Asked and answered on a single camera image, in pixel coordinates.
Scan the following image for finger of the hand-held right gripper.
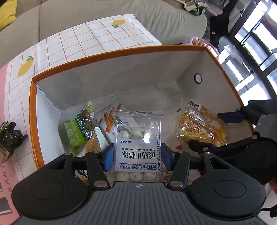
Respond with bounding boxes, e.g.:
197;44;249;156
188;134;259;159
217;107;251;124

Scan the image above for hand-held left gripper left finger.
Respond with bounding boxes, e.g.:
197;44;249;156
38;143;115;190

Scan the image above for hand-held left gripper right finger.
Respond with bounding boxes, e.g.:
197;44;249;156
161;143;237;189

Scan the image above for white orange snack packet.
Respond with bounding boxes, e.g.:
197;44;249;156
76;127;110;180

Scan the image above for clear bag of yellow crisps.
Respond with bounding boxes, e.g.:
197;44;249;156
176;100;227;146

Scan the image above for clear packet of white balls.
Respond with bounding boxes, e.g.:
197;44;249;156
110;110;163;187

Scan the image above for light green snack packet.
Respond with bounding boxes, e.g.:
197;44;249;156
63;102;96;153

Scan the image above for orange cardboard box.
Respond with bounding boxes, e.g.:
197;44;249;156
29;44;254;170

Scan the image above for dark seaweed packet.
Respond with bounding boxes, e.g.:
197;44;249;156
0;121;28;163

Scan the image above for glass balcony door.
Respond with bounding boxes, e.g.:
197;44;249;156
227;6;277;102

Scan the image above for black garment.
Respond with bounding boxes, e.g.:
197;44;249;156
209;0;247;59

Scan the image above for pink and white printed tablecloth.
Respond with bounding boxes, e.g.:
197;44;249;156
0;13;163;218

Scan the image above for beige sofa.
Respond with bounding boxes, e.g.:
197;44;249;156
0;0;207;68

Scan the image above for yellow cushion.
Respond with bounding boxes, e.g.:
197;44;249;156
0;0;17;31

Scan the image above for printed tote bag green straps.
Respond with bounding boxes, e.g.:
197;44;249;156
184;0;208;16

